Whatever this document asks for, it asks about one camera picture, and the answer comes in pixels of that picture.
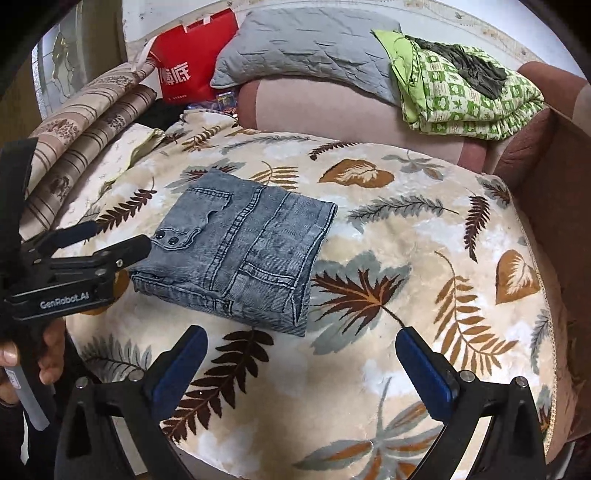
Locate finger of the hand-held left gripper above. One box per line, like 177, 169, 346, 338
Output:
21, 220, 100, 261
48, 234, 153, 278

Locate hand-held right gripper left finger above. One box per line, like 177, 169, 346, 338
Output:
54, 324, 209, 480

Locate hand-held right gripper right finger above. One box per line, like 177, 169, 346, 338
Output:
394, 325, 548, 480

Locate blue-grey denim pants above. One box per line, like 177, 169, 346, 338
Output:
129, 167, 339, 337

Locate person's left hand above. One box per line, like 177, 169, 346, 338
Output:
0, 320, 66, 409

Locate striped beige rolled cloth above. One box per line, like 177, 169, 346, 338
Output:
28, 58, 160, 139
18, 85, 158, 229

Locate cream quilt with green lining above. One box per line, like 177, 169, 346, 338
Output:
69, 124, 178, 217

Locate black cloth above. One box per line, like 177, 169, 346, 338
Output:
139, 98, 188, 132

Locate cream leaf-print blanket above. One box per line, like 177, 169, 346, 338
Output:
65, 108, 561, 480

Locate colourful printed packet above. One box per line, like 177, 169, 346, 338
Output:
187, 92, 238, 116

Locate patterned glass door panel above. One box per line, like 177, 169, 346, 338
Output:
34, 18, 125, 123

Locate red paper bag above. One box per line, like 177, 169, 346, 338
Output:
134, 7, 241, 103

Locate green patterned quilt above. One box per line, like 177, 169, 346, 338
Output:
372, 28, 546, 141

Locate grey quilted pillow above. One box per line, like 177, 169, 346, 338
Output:
210, 7, 416, 107

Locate dark grey crumpled cloth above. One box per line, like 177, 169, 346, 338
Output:
413, 38, 509, 100

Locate white bed headboard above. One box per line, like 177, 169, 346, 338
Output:
121, 0, 583, 86

